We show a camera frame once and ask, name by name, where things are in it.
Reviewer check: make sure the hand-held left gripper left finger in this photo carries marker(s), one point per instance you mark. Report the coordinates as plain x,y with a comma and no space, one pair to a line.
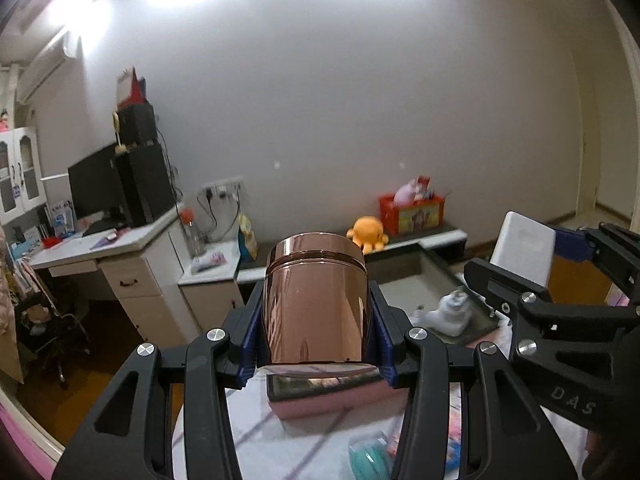
248,360

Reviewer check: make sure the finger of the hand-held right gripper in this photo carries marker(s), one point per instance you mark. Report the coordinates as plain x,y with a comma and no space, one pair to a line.
572,244
505,282

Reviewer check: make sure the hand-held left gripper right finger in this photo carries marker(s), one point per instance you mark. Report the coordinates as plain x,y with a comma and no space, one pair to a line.
386,357

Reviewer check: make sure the white plastic case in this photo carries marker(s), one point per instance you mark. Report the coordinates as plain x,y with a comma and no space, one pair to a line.
522,250

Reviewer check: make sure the white animal toy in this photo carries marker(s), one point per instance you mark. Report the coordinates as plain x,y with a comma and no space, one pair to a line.
447,317

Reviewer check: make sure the pink cardboard box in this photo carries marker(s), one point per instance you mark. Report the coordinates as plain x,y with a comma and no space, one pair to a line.
320,407

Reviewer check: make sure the rose gold metal jar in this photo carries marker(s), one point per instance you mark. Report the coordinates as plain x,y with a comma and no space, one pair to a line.
315,305

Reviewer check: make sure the teal round case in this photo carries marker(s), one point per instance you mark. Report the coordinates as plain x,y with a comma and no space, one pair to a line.
370,457

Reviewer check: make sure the pink toy block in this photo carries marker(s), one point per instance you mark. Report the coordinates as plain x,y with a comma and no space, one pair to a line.
454,447

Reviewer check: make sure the white nightstand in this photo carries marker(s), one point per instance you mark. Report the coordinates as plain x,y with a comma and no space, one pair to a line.
210,300

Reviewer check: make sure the cream door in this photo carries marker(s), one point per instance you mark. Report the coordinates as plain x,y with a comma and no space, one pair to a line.
607,150

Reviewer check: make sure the striped white quilt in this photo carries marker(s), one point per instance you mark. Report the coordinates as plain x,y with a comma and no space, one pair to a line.
300,452

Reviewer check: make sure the flat printed packet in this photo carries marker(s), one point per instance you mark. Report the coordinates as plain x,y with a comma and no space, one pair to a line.
209,261

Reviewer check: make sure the red toy crate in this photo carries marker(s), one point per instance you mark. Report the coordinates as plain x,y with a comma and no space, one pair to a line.
415,217

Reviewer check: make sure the yellow snack bag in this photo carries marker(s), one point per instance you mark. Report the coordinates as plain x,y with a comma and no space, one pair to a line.
247,240

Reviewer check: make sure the red packet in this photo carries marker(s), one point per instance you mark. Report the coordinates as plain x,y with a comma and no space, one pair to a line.
424,186

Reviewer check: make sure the orange plush toy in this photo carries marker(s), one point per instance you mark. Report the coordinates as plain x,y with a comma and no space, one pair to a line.
367,232

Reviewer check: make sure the white desk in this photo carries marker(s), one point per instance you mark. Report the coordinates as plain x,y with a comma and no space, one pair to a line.
140,285

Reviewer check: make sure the pink plush toy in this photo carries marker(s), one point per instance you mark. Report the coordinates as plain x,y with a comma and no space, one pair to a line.
405,192

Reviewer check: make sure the water bottle with orange cap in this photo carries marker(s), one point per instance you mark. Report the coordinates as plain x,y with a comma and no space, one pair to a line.
192,235

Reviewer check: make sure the purple mouse pad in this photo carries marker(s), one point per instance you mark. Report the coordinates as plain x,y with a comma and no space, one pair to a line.
110,240

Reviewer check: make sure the black keyboard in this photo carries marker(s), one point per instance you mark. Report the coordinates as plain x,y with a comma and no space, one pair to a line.
100,228

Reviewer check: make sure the black office chair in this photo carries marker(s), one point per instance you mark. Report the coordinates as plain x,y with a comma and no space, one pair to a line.
50,330

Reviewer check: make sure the black computer tower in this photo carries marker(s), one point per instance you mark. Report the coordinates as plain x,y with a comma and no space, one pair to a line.
145,185

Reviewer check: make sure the blue and white box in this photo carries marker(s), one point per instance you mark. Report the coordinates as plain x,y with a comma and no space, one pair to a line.
62,219

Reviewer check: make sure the black computer monitor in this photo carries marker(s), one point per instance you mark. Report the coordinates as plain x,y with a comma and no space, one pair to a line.
92,185

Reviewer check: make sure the pink padded coat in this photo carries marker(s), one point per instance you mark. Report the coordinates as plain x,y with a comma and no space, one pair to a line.
9,310

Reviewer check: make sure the black speaker box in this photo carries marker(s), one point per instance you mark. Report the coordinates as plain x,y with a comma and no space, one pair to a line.
137,122

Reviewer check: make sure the white glass door cabinet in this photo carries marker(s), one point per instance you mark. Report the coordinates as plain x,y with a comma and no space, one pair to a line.
20,175

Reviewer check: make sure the red and white calendar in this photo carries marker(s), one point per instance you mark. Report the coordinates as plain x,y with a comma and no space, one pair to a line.
129,87

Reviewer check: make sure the small pink doll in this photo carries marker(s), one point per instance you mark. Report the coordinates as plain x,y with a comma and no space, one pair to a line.
4,121

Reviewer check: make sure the white air conditioner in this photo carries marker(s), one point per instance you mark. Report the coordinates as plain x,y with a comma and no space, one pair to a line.
47,67

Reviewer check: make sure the white wall socket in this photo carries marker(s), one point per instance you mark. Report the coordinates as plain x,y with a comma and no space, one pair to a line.
223,187

